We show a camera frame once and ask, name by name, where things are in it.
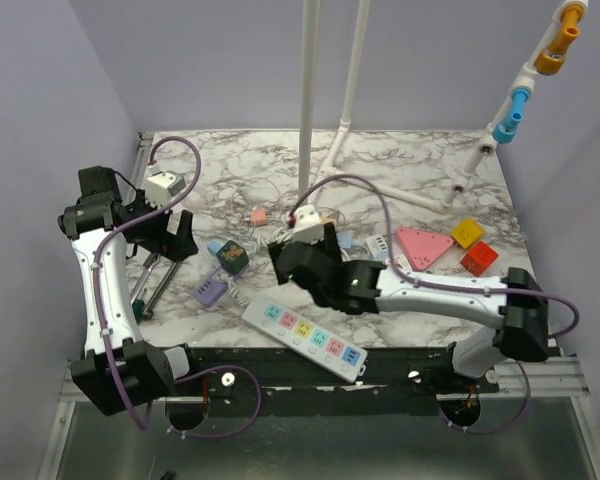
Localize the light blue charger plug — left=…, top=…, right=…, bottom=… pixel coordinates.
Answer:
left=207, top=240, right=222, bottom=256

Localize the dark green cube socket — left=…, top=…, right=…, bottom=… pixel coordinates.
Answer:
left=216, top=240, right=249, bottom=275

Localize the purple USB power strip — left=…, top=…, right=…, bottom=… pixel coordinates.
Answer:
left=194, top=266, right=249, bottom=308

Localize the white multicolour power strip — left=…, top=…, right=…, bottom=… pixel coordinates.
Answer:
left=242, top=296, right=368, bottom=383

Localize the pink charger plug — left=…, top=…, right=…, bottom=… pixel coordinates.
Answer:
left=250, top=208, right=268, bottom=227

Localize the pink triangular power strip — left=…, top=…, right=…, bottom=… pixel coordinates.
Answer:
left=395, top=227, right=454, bottom=271

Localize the yellow cube socket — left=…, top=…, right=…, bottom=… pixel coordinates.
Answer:
left=451, top=218, right=486, bottom=250

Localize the red cube socket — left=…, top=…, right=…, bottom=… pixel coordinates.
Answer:
left=460, top=241, right=499, bottom=277

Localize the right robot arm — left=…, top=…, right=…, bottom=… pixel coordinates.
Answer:
left=267, top=224, right=549, bottom=392

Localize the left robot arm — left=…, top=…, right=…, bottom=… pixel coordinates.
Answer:
left=58, top=166, right=202, bottom=416

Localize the white USB charger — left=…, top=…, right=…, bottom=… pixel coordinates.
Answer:
left=365, top=235, right=389, bottom=261

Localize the white cartoon cube adapter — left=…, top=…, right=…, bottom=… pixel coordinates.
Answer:
left=394, top=255, right=410, bottom=268

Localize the blue pipe fitting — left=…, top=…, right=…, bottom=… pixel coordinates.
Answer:
left=492, top=87, right=531, bottom=144

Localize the orange pipe fitting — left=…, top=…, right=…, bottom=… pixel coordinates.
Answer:
left=534, top=4, right=584, bottom=76

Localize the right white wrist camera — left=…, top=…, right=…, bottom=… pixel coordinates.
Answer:
left=290, top=204, right=324, bottom=244

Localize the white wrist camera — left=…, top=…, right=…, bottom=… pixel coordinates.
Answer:
left=290, top=204, right=324, bottom=244
left=145, top=171, right=186, bottom=208

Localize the white coiled cable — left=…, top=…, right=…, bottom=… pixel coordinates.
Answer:
left=224, top=219, right=301, bottom=306

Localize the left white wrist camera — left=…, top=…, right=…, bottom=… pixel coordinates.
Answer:
left=145, top=171, right=186, bottom=208

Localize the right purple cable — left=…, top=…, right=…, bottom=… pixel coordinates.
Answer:
left=289, top=173, right=580, bottom=341

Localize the green handled screwdriver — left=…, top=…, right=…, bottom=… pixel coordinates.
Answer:
left=132, top=299, right=145, bottom=322

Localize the pink charger cable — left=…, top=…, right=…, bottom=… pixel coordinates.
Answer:
left=214, top=177, right=286, bottom=226

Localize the black metal base rail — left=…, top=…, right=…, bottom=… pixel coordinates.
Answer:
left=167, top=347, right=500, bottom=419

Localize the white PVC pipe frame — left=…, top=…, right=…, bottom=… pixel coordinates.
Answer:
left=298, top=1, right=589, bottom=214

